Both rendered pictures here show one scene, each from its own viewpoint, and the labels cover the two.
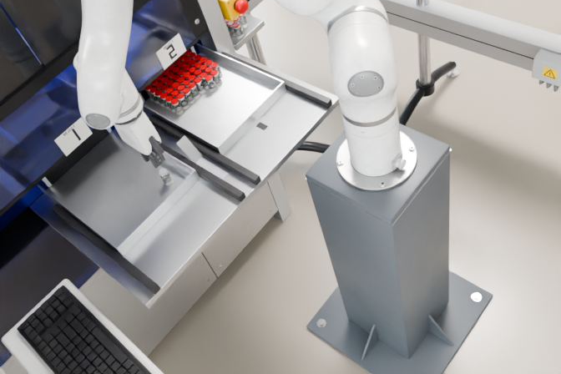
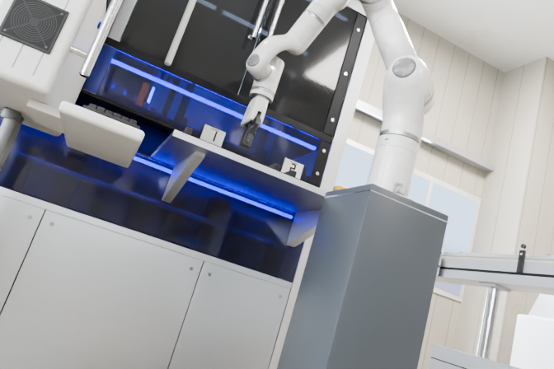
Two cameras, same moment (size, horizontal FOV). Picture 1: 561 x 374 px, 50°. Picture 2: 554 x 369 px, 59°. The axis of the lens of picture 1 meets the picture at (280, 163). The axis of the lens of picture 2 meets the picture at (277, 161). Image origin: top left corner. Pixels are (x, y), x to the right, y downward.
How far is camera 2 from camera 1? 1.58 m
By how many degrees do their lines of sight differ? 67
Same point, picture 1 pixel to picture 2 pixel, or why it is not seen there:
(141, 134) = (257, 104)
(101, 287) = (112, 245)
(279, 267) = not seen: outside the picture
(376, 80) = (411, 63)
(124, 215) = not seen: hidden behind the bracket
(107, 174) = not seen: hidden behind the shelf
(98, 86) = (270, 41)
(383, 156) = (392, 170)
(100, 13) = (298, 25)
